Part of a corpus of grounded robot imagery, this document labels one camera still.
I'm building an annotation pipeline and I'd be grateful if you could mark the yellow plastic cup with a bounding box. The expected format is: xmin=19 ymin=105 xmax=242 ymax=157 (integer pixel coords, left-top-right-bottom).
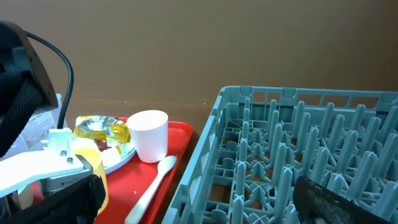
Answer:
xmin=74 ymin=147 xmax=109 ymax=215

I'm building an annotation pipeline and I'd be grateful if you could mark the grey dishwasher rack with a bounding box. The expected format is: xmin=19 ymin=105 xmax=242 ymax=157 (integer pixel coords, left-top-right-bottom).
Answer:
xmin=163 ymin=86 xmax=397 ymax=223

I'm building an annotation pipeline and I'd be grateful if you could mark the white plastic spoon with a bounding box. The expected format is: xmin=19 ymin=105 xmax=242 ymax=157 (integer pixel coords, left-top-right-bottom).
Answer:
xmin=124 ymin=156 xmax=177 ymax=224

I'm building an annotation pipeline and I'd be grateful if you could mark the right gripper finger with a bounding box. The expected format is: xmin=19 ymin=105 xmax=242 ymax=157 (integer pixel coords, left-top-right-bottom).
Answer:
xmin=293 ymin=176 xmax=389 ymax=224

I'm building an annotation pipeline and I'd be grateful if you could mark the red foil wrapper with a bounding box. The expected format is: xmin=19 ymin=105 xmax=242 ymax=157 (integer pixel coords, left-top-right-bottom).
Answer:
xmin=95 ymin=140 xmax=109 ymax=152

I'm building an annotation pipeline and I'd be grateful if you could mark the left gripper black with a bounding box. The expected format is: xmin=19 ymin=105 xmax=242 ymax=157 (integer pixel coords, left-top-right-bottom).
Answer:
xmin=1 ymin=174 xmax=106 ymax=224

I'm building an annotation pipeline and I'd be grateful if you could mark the red plastic tray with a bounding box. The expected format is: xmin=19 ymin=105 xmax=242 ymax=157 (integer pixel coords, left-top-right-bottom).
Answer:
xmin=95 ymin=121 xmax=193 ymax=224

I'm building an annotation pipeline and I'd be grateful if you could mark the yellow foil wrapper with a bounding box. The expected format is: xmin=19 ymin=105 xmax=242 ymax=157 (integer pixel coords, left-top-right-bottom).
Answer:
xmin=73 ymin=115 xmax=131 ymax=144

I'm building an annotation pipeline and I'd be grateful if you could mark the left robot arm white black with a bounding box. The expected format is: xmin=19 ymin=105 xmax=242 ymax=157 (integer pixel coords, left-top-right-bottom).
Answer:
xmin=1 ymin=22 xmax=105 ymax=224

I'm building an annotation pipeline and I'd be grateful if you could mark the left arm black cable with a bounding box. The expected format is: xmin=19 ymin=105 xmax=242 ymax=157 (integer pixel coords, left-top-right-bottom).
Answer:
xmin=25 ymin=30 xmax=75 ymax=130

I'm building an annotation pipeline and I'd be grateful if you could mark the pink plastic cup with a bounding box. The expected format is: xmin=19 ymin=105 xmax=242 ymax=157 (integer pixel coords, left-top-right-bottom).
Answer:
xmin=126 ymin=110 xmax=169 ymax=164

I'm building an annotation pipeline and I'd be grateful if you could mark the light blue plate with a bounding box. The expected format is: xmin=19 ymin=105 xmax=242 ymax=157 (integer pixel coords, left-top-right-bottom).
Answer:
xmin=104 ymin=140 xmax=136 ymax=175

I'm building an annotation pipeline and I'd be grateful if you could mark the white napkin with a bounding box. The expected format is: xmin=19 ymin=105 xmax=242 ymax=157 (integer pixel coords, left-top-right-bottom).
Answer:
xmin=101 ymin=146 xmax=121 ymax=167

